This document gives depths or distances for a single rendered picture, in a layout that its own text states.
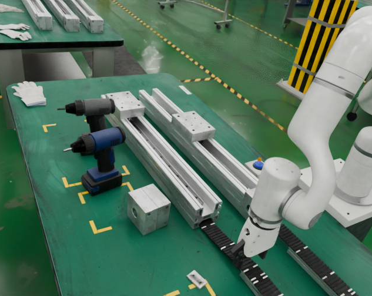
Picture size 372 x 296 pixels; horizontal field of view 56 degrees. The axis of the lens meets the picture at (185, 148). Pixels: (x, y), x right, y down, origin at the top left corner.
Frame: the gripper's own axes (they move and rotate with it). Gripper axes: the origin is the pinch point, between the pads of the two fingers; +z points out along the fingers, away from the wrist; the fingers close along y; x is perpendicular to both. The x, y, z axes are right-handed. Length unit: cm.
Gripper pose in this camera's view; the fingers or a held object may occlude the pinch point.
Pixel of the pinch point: (249, 258)
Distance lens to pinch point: 101.3
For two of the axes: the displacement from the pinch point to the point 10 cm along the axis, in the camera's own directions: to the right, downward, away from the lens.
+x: -5.2, -5.3, 6.7
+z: -1.4, 8.2, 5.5
